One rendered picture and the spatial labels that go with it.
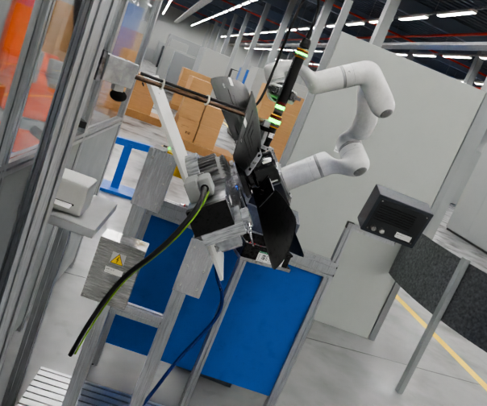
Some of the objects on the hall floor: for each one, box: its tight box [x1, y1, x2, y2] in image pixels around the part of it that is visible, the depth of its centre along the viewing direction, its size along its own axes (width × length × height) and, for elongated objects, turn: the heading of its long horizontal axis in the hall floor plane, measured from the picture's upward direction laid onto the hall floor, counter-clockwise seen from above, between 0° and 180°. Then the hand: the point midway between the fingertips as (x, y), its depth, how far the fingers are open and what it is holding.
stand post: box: [128, 234, 203, 406], centre depth 192 cm, size 4×9×91 cm, turn 124°
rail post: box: [263, 277, 331, 406], centre depth 249 cm, size 4×4×78 cm
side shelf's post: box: [1, 227, 72, 406], centre depth 190 cm, size 4×4×83 cm
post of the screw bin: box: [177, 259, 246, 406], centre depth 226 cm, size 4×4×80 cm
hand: (285, 93), depth 185 cm, fingers closed on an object, 4 cm apart
